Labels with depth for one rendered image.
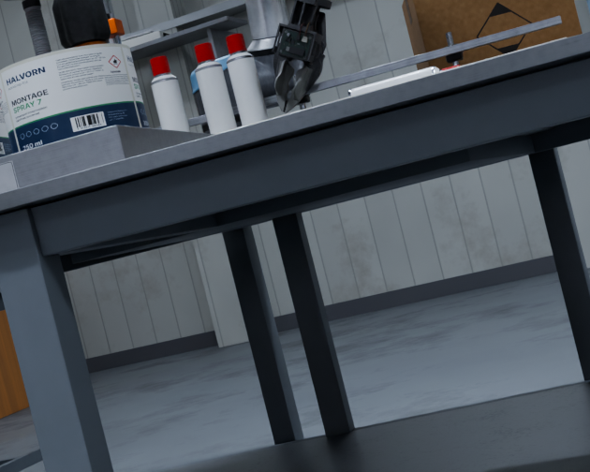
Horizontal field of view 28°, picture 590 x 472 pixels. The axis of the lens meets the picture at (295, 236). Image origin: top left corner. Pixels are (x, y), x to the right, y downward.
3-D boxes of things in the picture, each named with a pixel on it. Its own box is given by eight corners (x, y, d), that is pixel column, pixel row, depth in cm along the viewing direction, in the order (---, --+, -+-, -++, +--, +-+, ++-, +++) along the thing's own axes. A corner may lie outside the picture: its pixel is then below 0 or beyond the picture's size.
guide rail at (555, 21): (18, 173, 230) (16, 167, 230) (21, 173, 231) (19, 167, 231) (562, 22, 205) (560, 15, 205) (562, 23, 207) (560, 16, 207)
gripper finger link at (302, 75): (277, 110, 209) (291, 60, 208) (286, 112, 215) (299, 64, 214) (294, 115, 209) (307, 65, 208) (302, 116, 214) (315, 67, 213)
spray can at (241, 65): (243, 146, 214) (216, 37, 214) (251, 146, 219) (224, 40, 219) (270, 139, 213) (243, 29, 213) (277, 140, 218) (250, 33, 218)
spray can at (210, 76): (212, 154, 215) (184, 47, 215) (219, 154, 220) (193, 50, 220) (238, 147, 214) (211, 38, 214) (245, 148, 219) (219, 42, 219)
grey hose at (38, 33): (43, 104, 233) (18, 2, 233) (51, 105, 237) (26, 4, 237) (60, 99, 232) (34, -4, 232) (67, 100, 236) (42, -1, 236)
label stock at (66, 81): (154, 136, 162) (128, 35, 162) (10, 169, 159) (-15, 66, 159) (153, 151, 181) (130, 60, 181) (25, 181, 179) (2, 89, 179)
